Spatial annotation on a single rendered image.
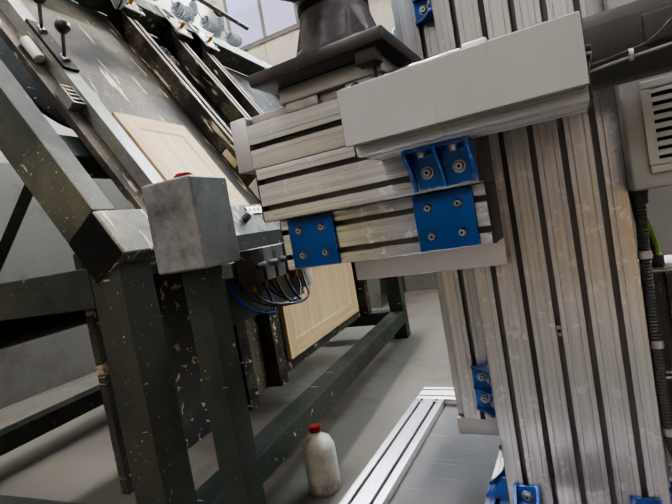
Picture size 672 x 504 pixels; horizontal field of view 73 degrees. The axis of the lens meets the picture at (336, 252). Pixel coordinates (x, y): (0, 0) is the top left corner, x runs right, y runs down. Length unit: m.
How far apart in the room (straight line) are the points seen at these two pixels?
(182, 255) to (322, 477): 0.85
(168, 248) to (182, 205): 0.09
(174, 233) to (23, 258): 2.94
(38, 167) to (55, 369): 2.83
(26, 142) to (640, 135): 1.16
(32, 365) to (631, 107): 3.65
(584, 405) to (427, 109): 0.58
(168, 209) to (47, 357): 3.01
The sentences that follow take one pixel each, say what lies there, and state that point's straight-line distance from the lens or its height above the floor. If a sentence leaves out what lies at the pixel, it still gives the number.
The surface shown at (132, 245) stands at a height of 0.82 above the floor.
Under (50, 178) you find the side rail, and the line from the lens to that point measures 1.17.
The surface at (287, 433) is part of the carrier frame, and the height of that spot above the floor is 0.16.
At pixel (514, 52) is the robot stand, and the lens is 0.53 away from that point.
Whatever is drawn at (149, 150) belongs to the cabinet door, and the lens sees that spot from 1.48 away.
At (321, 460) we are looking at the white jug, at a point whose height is 0.11.
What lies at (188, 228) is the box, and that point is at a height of 0.83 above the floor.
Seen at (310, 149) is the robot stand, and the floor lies 0.91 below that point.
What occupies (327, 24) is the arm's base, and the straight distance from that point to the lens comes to 0.76.
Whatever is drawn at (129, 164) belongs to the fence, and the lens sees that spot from 1.36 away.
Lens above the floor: 0.79
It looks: 3 degrees down
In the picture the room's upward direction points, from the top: 10 degrees counter-clockwise
